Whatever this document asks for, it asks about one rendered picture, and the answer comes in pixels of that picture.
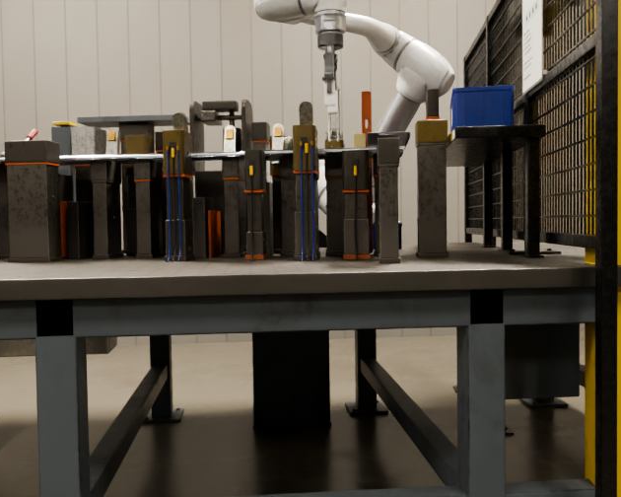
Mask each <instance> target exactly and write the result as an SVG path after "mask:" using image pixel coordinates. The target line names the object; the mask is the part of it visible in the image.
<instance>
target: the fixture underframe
mask: <svg viewBox="0 0 621 497"><path fill-rule="evenodd" d="M580 323H595V287H564V288H523V289H482V290H442V291H401V292H360V293H319V294H278V295H237V296H196V297H156V298H114V299H74V300H32V301H0V357H23V356H35V374H36V407H37V438H38V471H39V497H104V495H105V493H106V491H107V489H108V487H109V485H110V483H111V482H112V480H113V478H114V476H115V474H116V472H117V470H118V469H119V467H120V465H121V463H122V461H123V459H124V458H125V456H126V454H127V452H128V450H129V448H130V446H131V445H132V443H133V441H134V439H135V437H136V435H137V433H138V432H139V430H140V428H141V426H142V424H143V423H166V422H180V419H181V416H182V414H183V411H184V409H183V408H179V407H178V408H177V409H173V360H172V335H188V334H223V333H257V332H291V331H326V330H355V385H356V402H345V405H346V407H347V409H348V411H349V413H350V415H363V414H387V413H388V410H387V409H386V407H387V408H388V409H389V411H390V412H391V413H392V415H393V416H394V417H395V419H396V420H397V421H398V423H399V424H400V425H401V427H402V428H403V429H404V431H405V432H406V433H407V435H408V436H409V438H410V439H411V440H412V442H413V443H414V444H415V446H416V447H417V448H418V450H419V451H420V452H421V454H422V455H423V456H424V458H425V459H426V460H427V462H428V463H429V464H430V466H431V467H432V468H433V470H434V471H435V472H436V474H437V475H438V477H439V478H440V479H441V481H442V482H443V483H444V485H445V486H429V487H409V488H389V489H370V490H349V491H329V492H310V493H290V494H270V495H250V496H231V497H595V486H594V484H593V483H592V482H591V481H590V480H589V478H588V479H568V480H547V481H527V482H508V483H506V404H505V399H519V400H521V401H522V402H524V403H525V404H527V405H528V406H530V407H531V408H535V407H560V406H568V403H566V402H565V401H563V400H561V399H559V398H557V397H572V396H580V386H582V387H585V366H584V365H582V364H580ZM427 327H456V352H457V447H456V446H455V445H454V444H453V443H452V442H451V441H450V440H449V439H448V438H447V436H446V435H445V434H444V433H443V432H442V431H441V430H440V429H439V428H438V427H437V426H436V424H435V423H434V422H433V421H432V420H431V419H430V418H429V417H428V416H427V415H426V414H425V412H424V411H423V410H422V409H421V408H420V407H419V406H418V405H417V404H416V403H415V402H414V400H413V399H412V398H411V397H410V396H409V395H408V394H407V393H406V392H405V391H404V390H403V389H402V387H401V386H400V385H399V384H398V383H397V382H396V381H395V380H394V379H393V378H392V377H391V375H390V374H389V373H388V372H387V371H386V370H385V369H384V368H383V367H382V366H381V365H380V363H379V362H378V361H377V333H376V329H394V328H427ZM120 336H150V370H149V372H148V373H147V375H146V376H145V377H144V379H143V380H142V382H141V383H140V385H139V386H138V388H137V389H136V390H135V392H134V393H133V394H132V395H131V397H130V398H129V400H128V401H127V402H126V404H125V405H124V407H123V408H122V410H121V411H120V413H119V414H118V415H117V417H116V418H115V420H114V421H113V423H112V424H111V426H110V427H109V428H108V430H107V431H106V433H105V434H104V436H103V438H102V439H101V440H100V442H99V443H98V445H97V446H96V448H95V449H94V451H93V452H92V453H91V455H90V451H89V415H88V380H87V354H107V353H109V352H110V351H111V350H112V349H114V348H115V347H116V345H117V337H120ZM377 394H378V395H379V397H380V398H381V400H382V401H383V403H384V404H385V405H386V407H385V406H384V405H383V403H382V402H381V401H379V400H377ZM150 409H151V410H150Z"/></svg>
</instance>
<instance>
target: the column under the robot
mask: <svg viewBox="0 0 621 497"><path fill-rule="evenodd" d="M252 367H253V406H252V421H253V429H261V428H285V427H309V426H331V421H330V374H329V330H326V331H291V332H257V333H253V334H252Z"/></svg>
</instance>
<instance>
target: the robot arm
mask: <svg viewBox="0 0 621 497"><path fill-rule="evenodd" d="M253 4H254V10H255V12H256V14H257V15H258V16H259V18H261V19H263V20H265V21H269V22H277V23H284V24H289V25H296V24H299V23H304V24H308V25H312V26H315V34H316V35H318V37H317V47H318V49H320V50H325V54H323V60H324V77H322V81H324V105H325V106H326V107H327V113H338V96H337V91H339V88H337V78H336V71H337V62H338V56H337V54H335V51H336V50H340V49H342V48H343V46H344V42H343V35H344V34H345V33H346V32H347V33H352V34H356V35H360V36H364V37H366V38H367V40H368V42H369V44H370V46H371V48H372V49H373V50H374V52H375V53H376V54H377V55H378V56H380V57H381V58H382V59H383V60H384V61H385V62H386V63H387V64H388V65H389V66H390V67H391V68H392V69H394V70H395V71H396V72H397V73H398V78H397V83H396V90H397V91H396V93H395V94H394V96H393V98H392V100H391V102H390V103H389V105H388V107H387V109H386V111H385V113H384V114H383V116H382V118H381V120H380V122H379V124H378V126H377V128H376V130H375V131H374V132H405V131H406V129H407V127H408V125H409V124H410V122H411V120H412V118H413V117H414V115H415V113H416V112H417V110H418V108H419V106H420V105H421V104H423V103H425V102H426V91H427V89H439V97H441V96H443V95H444V94H446V93H447V92H448V91H449V89H450V88H451V86H452V84H453V82H454V78H455V74H454V71H453V68H452V67H451V65H450V64H449V62H448V61H447V60H446V59H445V58H444V57H443V56H442V55H441V54H439V53H438V52H437V51H435V50H434V49H433V48H431V47H430V46H429V45H428V44H426V43H424V42H422V41H420V40H418V39H417V38H415V37H413V36H411V35H408V34H406V33H404V32H402V31H399V30H398V29H397V28H395V27H393V26H391V25H389V24H386V23H383V22H380V21H378V20H375V19H372V18H369V17H366V16H361V15H356V14H350V13H346V7H347V4H348V0H254V1H253ZM372 181H373V223H374V222H375V180H374V176H373V159H372ZM325 205H326V180H325V176H324V160H319V181H318V208H319V209H320V210H321V211H322V212H323V213H324V214H325V215H326V207H325Z"/></svg>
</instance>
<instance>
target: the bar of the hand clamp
mask: <svg viewBox="0 0 621 497"><path fill-rule="evenodd" d="M337 96H338V113H329V114H328V142H330V140H331V130H337V142H340V89H339V91H337Z"/></svg>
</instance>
